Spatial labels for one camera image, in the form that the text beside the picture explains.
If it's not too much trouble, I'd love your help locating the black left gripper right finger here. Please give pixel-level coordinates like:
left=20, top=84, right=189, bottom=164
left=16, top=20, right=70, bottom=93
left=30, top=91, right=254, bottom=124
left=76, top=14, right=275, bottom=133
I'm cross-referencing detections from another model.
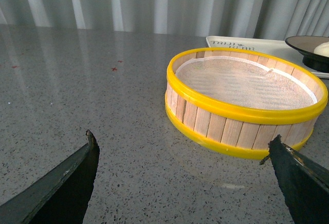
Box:
left=260, top=135, right=328, bottom=223

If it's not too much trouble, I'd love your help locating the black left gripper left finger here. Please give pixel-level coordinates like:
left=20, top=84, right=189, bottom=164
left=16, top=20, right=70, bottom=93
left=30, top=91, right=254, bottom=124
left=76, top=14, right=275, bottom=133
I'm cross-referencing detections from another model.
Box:
left=1, top=130, right=100, bottom=223

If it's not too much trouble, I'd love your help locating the white steamed bun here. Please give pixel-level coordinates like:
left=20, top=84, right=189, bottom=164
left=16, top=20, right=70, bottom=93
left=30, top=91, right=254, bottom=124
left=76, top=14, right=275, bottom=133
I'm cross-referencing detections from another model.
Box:
left=313, top=42, right=329, bottom=57

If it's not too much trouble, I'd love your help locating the beige plate with black rim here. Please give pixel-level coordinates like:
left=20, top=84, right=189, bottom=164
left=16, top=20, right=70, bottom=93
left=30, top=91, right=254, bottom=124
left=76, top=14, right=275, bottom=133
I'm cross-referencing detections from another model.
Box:
left=285, top=35, right=328, bottom=73

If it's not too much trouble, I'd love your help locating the cream rectangular serving tray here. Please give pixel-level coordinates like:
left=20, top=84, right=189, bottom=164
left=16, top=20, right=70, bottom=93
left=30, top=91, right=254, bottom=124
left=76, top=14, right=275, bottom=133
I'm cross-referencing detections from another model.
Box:
left=206, top=36, right=328, bottom=79

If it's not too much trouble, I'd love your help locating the bamboo steamer with yellow rims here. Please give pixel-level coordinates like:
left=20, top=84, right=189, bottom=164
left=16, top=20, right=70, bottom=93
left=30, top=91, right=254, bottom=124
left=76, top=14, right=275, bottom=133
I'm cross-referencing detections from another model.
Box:
left=165, top=48, right=328, bottom=159

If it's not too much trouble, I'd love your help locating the white steamer liner cloth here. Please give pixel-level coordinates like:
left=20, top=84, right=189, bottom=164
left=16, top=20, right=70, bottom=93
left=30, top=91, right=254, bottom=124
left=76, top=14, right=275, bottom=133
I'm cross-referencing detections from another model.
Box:
left=175, top=56, right=318, bottom=110

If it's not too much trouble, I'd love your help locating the grey pleated curtain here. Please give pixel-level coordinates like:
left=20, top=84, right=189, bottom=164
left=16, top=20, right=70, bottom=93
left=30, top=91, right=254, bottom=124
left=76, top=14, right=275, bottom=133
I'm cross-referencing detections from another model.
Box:
left=1, top=0, right=328, bottom=40

